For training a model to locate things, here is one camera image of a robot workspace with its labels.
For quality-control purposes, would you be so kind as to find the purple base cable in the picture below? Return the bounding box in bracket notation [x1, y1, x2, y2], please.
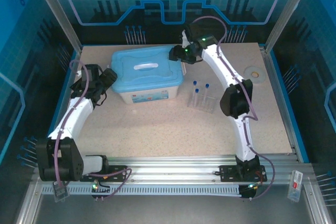
[85, 167, 132, 201]
[243, 154, 276, 201]

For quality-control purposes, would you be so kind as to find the white round disc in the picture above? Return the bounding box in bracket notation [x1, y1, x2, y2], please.
[244, 66, 267, 83]

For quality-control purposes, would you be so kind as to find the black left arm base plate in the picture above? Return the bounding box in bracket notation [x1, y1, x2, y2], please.
[86, 165, 128, 183]

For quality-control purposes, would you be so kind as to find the clear tag card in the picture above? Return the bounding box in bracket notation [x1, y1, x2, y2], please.
[53, 182, 70, 204]
[287, 170, 303, 203]

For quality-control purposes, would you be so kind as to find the clear plastic test tube rack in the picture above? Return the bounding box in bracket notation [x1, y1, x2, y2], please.
[186, 93, 216, 114]

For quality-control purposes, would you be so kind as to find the aluminium table side rail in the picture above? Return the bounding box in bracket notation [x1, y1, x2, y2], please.
[258, 44, 301, 163]

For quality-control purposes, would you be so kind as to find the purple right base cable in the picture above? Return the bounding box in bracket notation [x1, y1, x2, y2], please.
[243, 154, 276, 201]

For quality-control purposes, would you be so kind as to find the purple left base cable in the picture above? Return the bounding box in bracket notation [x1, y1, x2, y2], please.
[85, 167, 132, 201]

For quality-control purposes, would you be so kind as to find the white plastic storage bin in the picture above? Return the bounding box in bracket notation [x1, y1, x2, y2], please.
[115, 63, 187, 105]

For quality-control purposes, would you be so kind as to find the black controller board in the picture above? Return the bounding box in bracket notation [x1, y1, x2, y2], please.
[90, 179, 111, 201]
[239, 182, 264, 201]

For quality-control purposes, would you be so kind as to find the white slotted cable duct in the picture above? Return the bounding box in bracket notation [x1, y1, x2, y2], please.
[41, 184, 242, 196]

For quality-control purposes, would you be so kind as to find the aluminium front rail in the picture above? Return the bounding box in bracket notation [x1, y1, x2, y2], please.
[34, 155, 313, 187]

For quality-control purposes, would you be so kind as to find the light blue bin lid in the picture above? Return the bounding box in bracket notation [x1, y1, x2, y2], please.
[110, 45, 184, 94]

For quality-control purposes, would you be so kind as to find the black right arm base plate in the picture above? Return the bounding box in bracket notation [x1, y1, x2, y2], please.
[219, 164, 268, 183]

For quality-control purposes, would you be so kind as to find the aluminium frame post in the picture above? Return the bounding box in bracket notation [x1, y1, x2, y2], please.
[264, 0, 317, 53]
[28, 0, 83, 53]

